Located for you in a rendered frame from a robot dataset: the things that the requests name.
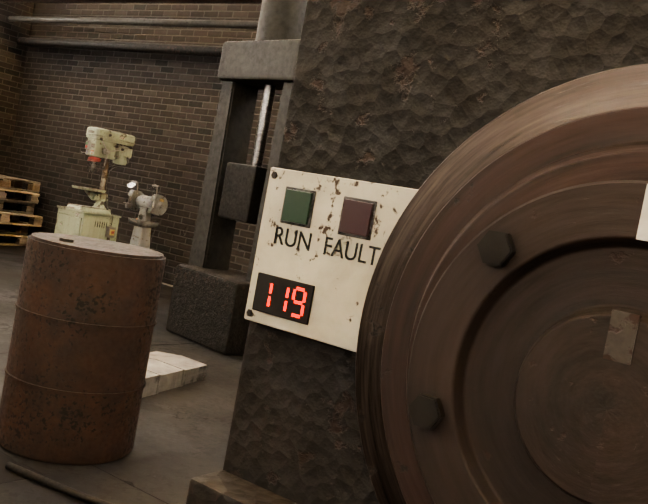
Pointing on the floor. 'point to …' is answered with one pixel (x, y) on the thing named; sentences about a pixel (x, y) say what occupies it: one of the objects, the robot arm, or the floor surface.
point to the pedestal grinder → (157, 204)
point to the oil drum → (79, 349)
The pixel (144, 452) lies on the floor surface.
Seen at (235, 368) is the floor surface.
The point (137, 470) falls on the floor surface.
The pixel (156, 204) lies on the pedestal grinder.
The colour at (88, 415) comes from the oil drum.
